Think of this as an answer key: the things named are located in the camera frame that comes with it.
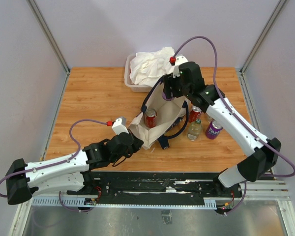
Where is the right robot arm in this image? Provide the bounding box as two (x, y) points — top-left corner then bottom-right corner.
(161, 62), (281, 197)

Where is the cream canvas tote bag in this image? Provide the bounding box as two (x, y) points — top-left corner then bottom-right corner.
(128, 81), (190, 149)

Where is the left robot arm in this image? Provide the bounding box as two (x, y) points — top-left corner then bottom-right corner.
(6, 132), (144, 205)

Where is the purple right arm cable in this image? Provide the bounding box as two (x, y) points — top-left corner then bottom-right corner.
(174, 35), (295, 217)

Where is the red soda can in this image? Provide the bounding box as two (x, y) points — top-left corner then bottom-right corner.
(188, 105), (202, 123)
(145, 108), (157, 128)

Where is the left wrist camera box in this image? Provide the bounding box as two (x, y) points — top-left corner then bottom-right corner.
(106, 116), (128, 135)

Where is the clear glass bottle green cap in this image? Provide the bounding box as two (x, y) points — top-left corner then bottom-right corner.
(206, 114), (214, 122)

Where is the white crumpled cloth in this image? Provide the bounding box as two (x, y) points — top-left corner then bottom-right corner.
(129, 47), (175, 87)

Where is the white plastic basket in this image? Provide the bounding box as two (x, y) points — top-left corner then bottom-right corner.
(124, 54), (152, 92)

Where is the purple soda can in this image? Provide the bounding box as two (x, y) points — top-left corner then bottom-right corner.
(162, 93), (174, 101)
(206, 120), (223, 140)

